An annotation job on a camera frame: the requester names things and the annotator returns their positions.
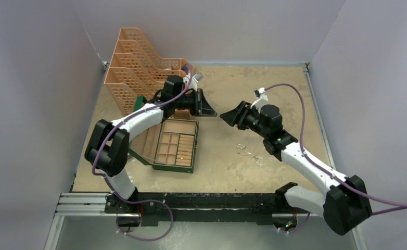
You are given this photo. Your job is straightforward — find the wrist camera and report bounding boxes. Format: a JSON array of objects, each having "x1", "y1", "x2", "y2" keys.
[
  {"x1": 251, "y1": 87, "x2": 269, "y2": 111},
  {"x1": 190, "y1": 73, "x2": 204, "y2": 85}
]

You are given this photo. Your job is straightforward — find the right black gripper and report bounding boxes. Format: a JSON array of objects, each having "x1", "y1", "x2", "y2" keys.
[{"x1": 220, "y1": 101, "x2": 269, "y2": 139}]

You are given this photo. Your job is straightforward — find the green jewelry box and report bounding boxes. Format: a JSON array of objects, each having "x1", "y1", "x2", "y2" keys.
[{"x1": 128, "y1": 95, "x2": 199, "y2": 174}]

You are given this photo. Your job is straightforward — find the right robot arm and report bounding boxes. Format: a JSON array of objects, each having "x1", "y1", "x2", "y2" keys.
[{"x1": 220, "y1": 101, "x2": 373, "y2": 235}]

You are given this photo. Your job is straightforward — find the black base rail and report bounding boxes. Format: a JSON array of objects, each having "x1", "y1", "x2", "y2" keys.
[{"x1": 105, "y1": 192, "x2": 306, "y2": 230}]

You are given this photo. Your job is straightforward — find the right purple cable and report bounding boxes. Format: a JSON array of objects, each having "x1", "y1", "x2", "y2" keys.
[{"x1": 263, "y1": 83, "x2": 407, "y2": 216}]

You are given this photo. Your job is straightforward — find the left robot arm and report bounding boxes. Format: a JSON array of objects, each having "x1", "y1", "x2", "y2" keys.
[{"x1": 84, "y1": 73, "x2": 217, "y2": 213}]

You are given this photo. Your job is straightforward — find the peach mesh file organizer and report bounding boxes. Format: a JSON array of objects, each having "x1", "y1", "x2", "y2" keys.
[{"x1": 104, "y1": 28, "x2": 194, "y2": 116}]

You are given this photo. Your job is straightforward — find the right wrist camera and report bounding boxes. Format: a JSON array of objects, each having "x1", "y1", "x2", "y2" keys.
[{"x1": 251, "y1": 87, "x2": 269, "y2": 111}]

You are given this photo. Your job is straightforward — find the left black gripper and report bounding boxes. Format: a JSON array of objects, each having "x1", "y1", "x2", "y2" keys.
[{"x1": 173, "y1": 89, "x2": 217, "y2": 117}]

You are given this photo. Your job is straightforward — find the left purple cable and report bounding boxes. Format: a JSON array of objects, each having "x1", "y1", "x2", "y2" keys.
[{"x1": 91, "y1": 65, "x2": 195, "y2": 208}]

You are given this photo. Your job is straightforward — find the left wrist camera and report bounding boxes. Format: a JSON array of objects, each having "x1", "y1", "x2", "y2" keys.
[{"x1": 190, "y1": 73, "x2": 204, "y2": 85}]

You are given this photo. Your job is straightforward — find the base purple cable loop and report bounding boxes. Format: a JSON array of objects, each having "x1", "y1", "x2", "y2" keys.
[{"x1": 116, "y1": 200, "x2": 175, "y2": 242}]

